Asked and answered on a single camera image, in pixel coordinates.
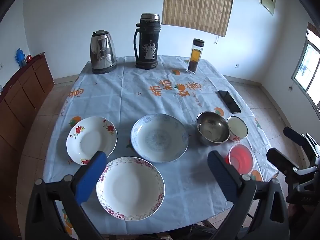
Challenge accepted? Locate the window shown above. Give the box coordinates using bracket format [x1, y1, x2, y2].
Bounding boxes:
[291, 22, 320, 113]

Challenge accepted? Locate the stainless steel electric kettle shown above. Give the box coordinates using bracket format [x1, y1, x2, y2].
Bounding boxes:
[90, 29, 117, 75]

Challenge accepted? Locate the black worn thermos flask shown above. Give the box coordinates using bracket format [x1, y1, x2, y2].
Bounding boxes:
[133, 13, 160, 70]

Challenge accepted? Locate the blue patterned deep plate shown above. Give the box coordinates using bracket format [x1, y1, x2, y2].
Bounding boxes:
[130, 113, 189, 163]

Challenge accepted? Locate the stainless steel bowl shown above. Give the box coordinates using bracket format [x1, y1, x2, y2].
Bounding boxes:
[195, 111, 230, 146]

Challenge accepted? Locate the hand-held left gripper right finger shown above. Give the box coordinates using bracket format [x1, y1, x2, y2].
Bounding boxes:
[207, 151, 290, 240]

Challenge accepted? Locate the light blue printed tablecloth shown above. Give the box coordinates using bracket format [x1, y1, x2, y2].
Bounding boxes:
[42, 55, 279, 237]

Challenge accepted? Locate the glass tea bottle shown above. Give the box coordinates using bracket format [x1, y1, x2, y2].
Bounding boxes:
[187, 38, 205, 75]

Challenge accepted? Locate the black smartphone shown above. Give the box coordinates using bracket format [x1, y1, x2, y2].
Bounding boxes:
[218, 90, 242, 114]

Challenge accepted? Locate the brown wooden cabinet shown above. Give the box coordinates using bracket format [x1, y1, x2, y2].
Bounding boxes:
[0, 52, 55, 230]

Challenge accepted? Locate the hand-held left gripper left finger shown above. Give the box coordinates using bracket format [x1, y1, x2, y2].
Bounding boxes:
[25, 151, 108, 240]

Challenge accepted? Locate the white plate with pink rim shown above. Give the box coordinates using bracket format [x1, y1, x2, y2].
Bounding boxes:
[96, 156, 165, 221]

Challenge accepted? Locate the blue toy on cabinet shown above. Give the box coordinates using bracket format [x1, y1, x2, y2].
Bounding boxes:
[15, 48, 26, 68]

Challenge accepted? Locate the red collapsible bowl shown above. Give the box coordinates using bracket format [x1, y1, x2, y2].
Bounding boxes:
[224, 144, 254, 175]

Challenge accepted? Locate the white plate with red flowers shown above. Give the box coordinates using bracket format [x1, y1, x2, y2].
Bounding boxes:
[66, 116, 118, 165]

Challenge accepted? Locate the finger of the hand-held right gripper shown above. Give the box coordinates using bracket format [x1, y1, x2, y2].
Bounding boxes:
[283, 127, 308, 150]
[266, 148, 300, 178]

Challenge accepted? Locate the green framed wall panel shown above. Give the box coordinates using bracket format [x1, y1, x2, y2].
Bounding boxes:
[259, 0, 276, 17]

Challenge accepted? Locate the bamboo window blind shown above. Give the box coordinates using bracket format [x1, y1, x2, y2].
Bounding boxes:
[161, 0, 237, 37]

